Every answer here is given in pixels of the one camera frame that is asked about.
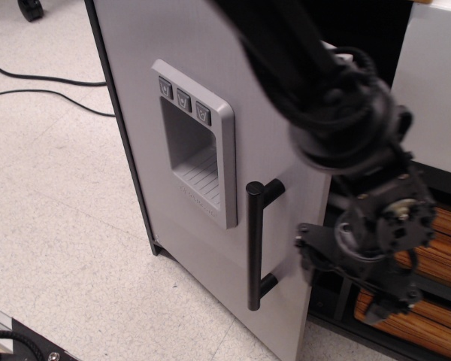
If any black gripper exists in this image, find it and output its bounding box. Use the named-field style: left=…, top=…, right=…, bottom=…
left=294, top=223, right=424, bottom=326

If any grey toy fridge door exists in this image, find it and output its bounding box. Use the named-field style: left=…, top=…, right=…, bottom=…
left=86, top=1, right=329, bottom=360

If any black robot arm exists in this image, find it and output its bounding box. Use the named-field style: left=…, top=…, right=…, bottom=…
left=213, top=1, right=436, bottom=325

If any grey water dispenser panel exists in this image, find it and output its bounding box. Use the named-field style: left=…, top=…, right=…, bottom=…
left=151, top=59, right=238, bottom=229

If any white upper cabinet door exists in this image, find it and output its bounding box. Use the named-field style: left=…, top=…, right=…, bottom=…
left=392, top=1, right=451, bottom=172

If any black caster wheel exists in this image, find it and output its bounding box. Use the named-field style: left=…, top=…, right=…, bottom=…
left=17, top=0, right=44, bottom=22

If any dark grey fridge cabinet frame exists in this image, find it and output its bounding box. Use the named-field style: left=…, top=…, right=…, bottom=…
left=83, top=0, right=451, bottom=361

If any black bar door handle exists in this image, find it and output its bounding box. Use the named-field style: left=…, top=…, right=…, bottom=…
left=246, top=178, right=286, bottom=311

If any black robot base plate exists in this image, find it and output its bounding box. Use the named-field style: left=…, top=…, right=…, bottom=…
left=0, top=318, right=80, bottom=360

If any black floor cable lower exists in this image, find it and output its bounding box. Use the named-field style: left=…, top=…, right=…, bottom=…
left=0, top=89, right=116, bottom=117

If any black floor cable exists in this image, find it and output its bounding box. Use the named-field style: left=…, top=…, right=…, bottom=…
left=0, top=59, right=107, bottom=87
left=0, top=89, right=116, bottom=117

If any black floor cable upper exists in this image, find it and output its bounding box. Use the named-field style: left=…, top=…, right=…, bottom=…
left=0, top=59, right=107, bottom=87

